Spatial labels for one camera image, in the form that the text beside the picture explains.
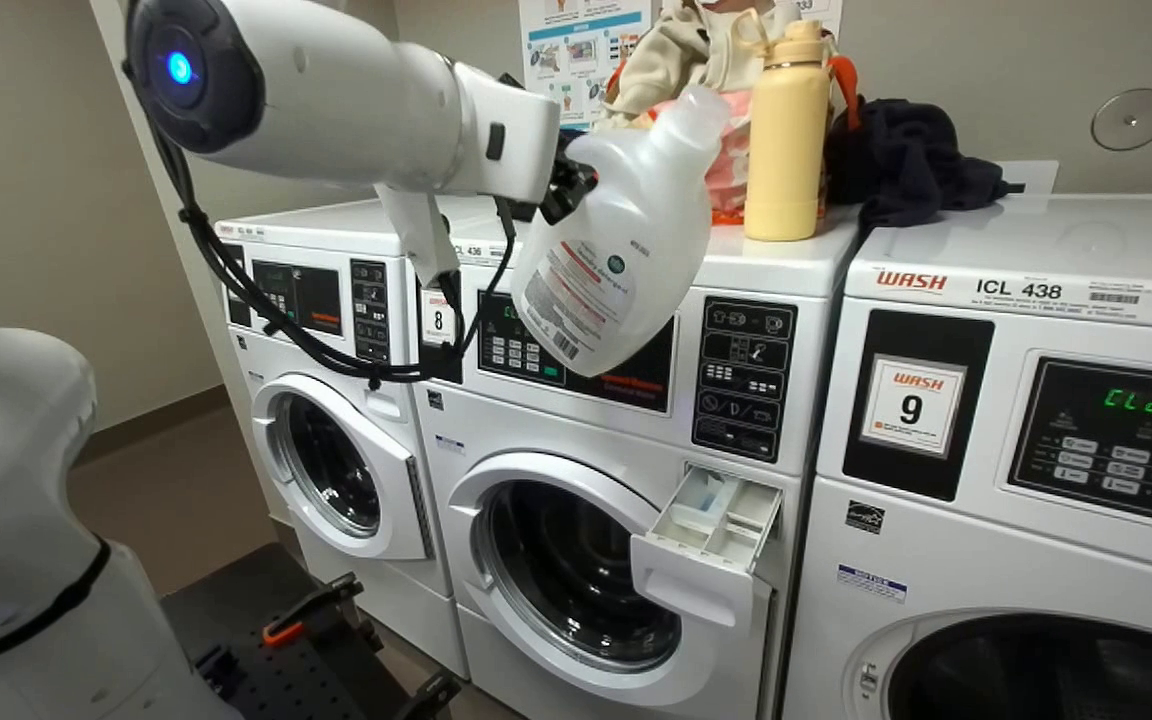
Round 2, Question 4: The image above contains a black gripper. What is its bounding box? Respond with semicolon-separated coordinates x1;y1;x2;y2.
536;127;604;230

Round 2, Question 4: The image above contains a machine eight round door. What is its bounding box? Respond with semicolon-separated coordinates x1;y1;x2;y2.
445;450;686;712

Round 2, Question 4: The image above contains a white round washer door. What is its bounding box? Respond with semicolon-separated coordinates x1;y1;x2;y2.
248;373;434;564

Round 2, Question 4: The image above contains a white washing machine number nine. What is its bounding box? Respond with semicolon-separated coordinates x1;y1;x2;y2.
779;190;1152;720

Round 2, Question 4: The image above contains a pictogram instruction wall poster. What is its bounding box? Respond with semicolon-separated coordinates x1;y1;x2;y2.
517;0;661;131

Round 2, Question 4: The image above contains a white front-load washing machine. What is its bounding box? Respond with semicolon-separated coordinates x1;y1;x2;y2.
211;190;473;681

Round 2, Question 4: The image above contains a yellow insulated water bottle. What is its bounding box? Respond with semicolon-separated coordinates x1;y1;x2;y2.
738;18;836;247

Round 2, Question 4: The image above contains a beige cloth garment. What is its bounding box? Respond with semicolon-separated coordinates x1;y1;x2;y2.
606;0;790;124

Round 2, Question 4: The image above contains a white laundry detergent bottle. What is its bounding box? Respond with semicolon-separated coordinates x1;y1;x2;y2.
505;81;735;385

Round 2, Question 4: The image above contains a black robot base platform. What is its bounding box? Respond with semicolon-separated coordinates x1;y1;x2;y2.
160;535;467;720

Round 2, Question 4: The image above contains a white washing machine number eight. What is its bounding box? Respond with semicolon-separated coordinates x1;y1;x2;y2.
399;197;869;720

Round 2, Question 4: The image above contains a black clothing pile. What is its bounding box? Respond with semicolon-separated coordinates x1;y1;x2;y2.
823;96;1026;234

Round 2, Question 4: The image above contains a round white wall plate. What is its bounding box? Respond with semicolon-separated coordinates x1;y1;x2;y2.
1089;84;1152;158

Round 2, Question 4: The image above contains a white soap dispenser drawer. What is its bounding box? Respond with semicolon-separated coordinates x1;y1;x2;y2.
629;466;786;631

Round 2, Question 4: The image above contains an orange-handled black clamp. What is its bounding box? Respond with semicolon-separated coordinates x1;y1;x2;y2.
256;571;367;657

